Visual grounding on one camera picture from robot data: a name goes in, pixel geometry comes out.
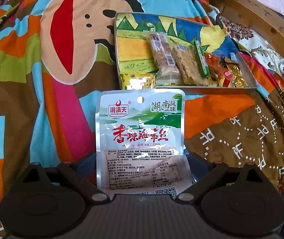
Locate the colourful cartoon printed blanket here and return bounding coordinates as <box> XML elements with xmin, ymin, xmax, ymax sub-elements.
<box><xmin>0</xmin><ymin>0</ymin><xmax>284</xmax><ymax>239</ymax></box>

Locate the white and green snack pouch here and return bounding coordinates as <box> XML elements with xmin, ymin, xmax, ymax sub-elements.
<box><xmin>95</xmin><ymin>88</ymin><xmax>186</xmax><ymax>196</ymax></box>

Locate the clear cracker sandwich packet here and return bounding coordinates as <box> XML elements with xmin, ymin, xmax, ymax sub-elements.
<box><xmin>170</xmin><ymin>43</ymin><xmax>210</xmax><ymax>86</ymax></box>

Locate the yellow snack packet red label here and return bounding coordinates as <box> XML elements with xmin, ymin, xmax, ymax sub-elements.
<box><xmin>215</xmin><ymin>67</ymin><xmax>235</xmax><ymax>87</ymax></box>

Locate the clear wrapped cake bar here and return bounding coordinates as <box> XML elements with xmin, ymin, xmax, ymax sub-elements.
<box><xmin>148</xmin><ymin>32</ymin><xmax>183</xmax><ymax>86</ymax></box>

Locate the gold foil snack packet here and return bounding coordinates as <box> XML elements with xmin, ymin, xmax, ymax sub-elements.
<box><xmin>223</xmin><ymin>57</ymin><xmax>251</xmax><ymax>88</ymax></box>

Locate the floral satin quilt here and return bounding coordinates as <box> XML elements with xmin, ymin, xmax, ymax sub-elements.
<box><xmin>217</xmin><ymin>15</ymin><xmax>284</xmax><ymax>110</ymax></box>

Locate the yellow and green snack packet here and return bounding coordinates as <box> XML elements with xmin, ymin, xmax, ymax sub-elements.
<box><xmin>119</xmin><ymin>71</ymin><xmax>156</xmax><ymax>90</ymax></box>

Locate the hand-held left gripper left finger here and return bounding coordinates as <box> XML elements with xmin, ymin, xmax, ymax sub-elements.
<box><xmin>22</xmin><ymin>154</ymin><xmax>110</xmax><ymax>204</ymax></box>

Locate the orange snack packet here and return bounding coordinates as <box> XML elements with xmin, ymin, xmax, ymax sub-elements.
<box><xmin>204</xmin><ymin>52</ymin><xmax>228</xmax><ymax>76</ymax></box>

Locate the painted metal tray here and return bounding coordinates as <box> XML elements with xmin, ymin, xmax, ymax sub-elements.
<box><xmin>114</xmin><ymin>12</ymin><xmax>258</xmax><ymax>90</ymax></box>

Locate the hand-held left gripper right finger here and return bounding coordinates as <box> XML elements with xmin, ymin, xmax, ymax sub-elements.
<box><xmin>176</xmin><ymin>154</ymin><xmax>265</xmax><ymax>203</ymax></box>

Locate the wooden bed frame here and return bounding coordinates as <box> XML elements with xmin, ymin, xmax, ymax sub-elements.
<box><xmin>219</xmin><ymin>0</ymin><xmax>284</xmax><ymax>63</ymax></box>

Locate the green snack stick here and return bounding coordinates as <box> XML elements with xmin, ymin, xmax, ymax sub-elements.
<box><xmin>193</xmin><ymin>40</ymin><xmax>210</xmax><ymax>79</ymax></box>

